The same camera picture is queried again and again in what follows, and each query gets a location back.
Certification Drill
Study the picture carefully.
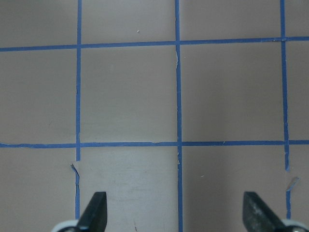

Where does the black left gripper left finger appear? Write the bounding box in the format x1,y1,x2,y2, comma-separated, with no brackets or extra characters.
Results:
52,191,107,232

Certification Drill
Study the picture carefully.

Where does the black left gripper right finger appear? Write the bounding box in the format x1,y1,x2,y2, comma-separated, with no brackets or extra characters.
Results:
242,191,309,232

